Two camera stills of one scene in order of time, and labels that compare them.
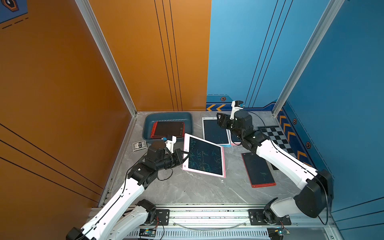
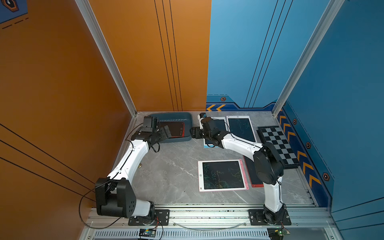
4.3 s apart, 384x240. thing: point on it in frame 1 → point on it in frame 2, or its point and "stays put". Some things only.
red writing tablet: [161, 129] stays put
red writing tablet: [258, 171] stays put
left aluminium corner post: [102, 45] stays put
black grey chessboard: [275, 134] stays put
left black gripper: [178, 158] → [164, 135]
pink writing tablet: [204, 157] → [225, 175]
